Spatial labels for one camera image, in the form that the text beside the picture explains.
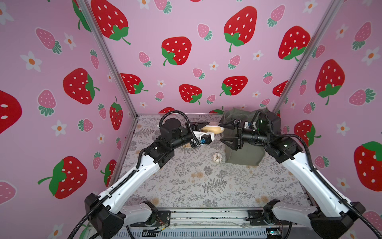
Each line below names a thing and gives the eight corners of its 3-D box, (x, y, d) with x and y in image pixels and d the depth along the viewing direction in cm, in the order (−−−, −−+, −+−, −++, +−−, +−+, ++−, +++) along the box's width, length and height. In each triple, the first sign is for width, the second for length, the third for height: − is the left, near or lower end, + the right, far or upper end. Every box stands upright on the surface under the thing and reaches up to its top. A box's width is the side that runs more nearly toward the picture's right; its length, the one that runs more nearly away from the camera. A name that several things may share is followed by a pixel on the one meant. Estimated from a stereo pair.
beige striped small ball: (212, 162, 96) (212, 160, 94) (211, 154, 100) (212, 152, 98) (222, 162, 96) (222, 160, 94) (221, 154, 99) (221, 152, 98)
